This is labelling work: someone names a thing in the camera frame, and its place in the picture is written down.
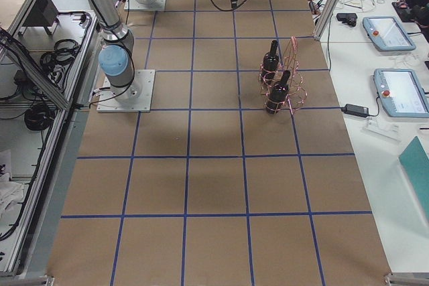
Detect dark wine bottle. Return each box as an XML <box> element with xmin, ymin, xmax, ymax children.
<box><xmin>261</xmin><ymin>40</ymin><xmax>279</xmax><ymax>82</ymax></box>
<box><xmin>265</xmin><ymin>70</ymin><xmax>291</xmax><ymax>115</ymax></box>

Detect black handheld device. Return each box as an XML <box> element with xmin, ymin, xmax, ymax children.
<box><xmin>336</xmin><ymin>13</ymin><xmax>357</xmax><ymax>27</ymax></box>

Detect upper teach pendant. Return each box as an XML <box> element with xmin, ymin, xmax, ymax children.
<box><xmin>362</xmin><ymin>16</ymin><xmax>416</xmax><ymax>52</ymax></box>

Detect teach pendant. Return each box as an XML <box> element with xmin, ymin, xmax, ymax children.
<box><xmin>362</xmin><ymin>16</ymin><xmax>416</xmax><ymax>52</ymax></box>
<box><xmin>373</xmin><ymin>68</ymin><xmax>428</xmax><ymax>119</ymax></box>

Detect black power brick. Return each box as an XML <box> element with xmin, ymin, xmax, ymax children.
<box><xmin>341</xmin><ymin>104</ymin><xmax>369</xmax><ymax>118</ymax></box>

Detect lower teach pendant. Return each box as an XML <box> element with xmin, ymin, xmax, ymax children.
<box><xmin>373</xmin><ymin>68</ymin><xmax>428</xmax><ymax>119</ymax></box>

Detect clear acrylic stand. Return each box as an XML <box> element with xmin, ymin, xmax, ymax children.
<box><xmin>363</xmin><ymin>117</ymin><xmax>401</xmax><ymax>142</ymax></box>

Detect teal folder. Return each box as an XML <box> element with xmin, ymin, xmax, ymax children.
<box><xmin>399</xmin><ymin>137</ymin><xmax>429</xmax><ymax>218</ymax></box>

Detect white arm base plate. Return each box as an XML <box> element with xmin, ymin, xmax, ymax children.
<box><xmin>97</xmin><ymin>70</ymin><xmax>156</xmax><ymax>113</ymax></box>
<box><xmin>124</xmin><ymin>0</ymin><xmax>166</xmax><ymax>11</ymax></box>

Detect copper wire bottle basket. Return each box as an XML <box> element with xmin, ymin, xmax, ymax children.
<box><xmin>258</xmin><ymin>36</ymin><xmax>308</xmax><ymax>115</ymax></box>

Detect coiled black cables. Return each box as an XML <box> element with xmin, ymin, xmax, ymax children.
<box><xmin>39</xmin><ymin>38</ymin><xmax>81</xmax><ymax>76</ymax></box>

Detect aluminium frame rail left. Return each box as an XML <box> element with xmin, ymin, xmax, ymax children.
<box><xmin>1</xmin><ymin>22</ymin><xmax>101</xmax><ymax>280</ymax></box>

